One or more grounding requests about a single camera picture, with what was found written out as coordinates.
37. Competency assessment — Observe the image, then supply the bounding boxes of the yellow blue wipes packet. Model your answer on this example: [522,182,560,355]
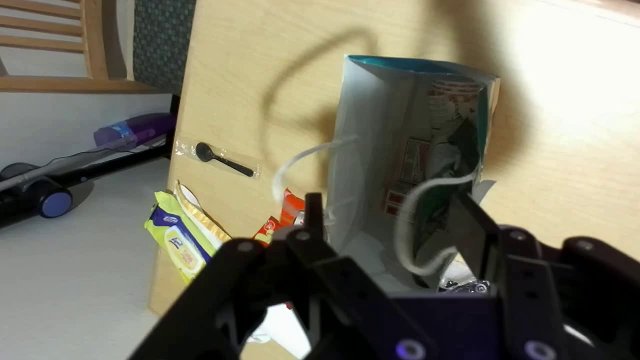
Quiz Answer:
[142,190,224,287]

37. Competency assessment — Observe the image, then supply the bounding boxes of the orange yellow snack packet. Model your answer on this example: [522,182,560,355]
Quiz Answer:
[175,180,235,253]

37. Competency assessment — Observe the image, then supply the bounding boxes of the green paper bag white handles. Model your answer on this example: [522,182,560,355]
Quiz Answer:
[270,52,504,297]

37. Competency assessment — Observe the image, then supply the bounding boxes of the black plastic spoon in wrapper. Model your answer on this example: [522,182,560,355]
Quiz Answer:
[175,141,258,180]

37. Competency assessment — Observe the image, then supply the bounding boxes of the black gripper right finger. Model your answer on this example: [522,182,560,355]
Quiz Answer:
[458,190,640,360]

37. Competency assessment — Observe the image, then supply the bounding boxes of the green snack packet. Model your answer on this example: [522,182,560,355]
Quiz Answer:
[411,178,485,290]

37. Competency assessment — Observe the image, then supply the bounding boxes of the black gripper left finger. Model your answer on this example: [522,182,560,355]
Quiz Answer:
[129,190,430,360]

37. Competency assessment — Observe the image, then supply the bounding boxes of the wooden slatted chair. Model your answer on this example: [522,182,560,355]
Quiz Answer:
[0,0,160,95]

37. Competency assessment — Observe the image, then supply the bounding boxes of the red snack packet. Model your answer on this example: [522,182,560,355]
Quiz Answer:
[251,188,311,248]

